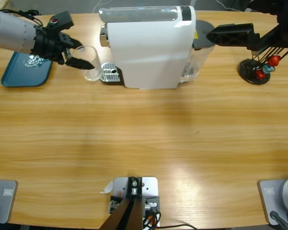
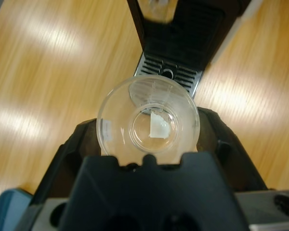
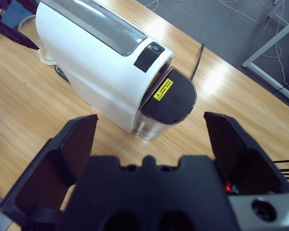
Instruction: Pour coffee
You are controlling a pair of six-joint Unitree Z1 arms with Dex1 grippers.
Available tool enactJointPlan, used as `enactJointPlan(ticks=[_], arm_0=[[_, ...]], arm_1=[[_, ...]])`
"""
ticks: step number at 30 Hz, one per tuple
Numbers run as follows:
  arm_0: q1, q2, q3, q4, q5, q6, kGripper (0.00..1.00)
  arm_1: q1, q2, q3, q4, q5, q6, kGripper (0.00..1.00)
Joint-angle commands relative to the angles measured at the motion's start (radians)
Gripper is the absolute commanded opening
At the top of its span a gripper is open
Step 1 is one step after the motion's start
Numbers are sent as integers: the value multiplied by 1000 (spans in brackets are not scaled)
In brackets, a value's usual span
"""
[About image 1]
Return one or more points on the clear drinking glass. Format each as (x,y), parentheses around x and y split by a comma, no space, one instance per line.
(93,57)

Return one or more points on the grey coffee machine lever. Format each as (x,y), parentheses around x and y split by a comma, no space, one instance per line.
(139,14)

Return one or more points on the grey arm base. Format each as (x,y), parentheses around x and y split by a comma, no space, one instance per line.
(4,191)
(271,191)

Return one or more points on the red coffee capsule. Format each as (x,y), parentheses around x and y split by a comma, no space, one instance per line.
(275,61)
(260,74)

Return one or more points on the blue coffee capsule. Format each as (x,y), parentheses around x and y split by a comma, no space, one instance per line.
(267,68)

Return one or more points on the white capsule coffee machine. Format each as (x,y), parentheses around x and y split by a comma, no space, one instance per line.
(146,52)

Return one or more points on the clear water tank dark lid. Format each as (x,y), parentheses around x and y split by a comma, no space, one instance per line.
(199,28)

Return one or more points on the black capsule holder with rods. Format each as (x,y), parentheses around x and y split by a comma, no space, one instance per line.
(246,70)

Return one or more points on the metal drip tray grate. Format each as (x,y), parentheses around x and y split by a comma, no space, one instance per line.
(110,74)

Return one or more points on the teal plastic tray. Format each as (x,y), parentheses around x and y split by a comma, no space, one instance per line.
(19,76)

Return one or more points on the white paper scrap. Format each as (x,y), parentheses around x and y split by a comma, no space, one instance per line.
(108,188)

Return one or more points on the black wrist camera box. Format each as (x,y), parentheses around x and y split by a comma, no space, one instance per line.
(62,19)
(266,7)

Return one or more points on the white mount block dark post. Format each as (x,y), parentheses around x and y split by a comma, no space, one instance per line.
(148,185)

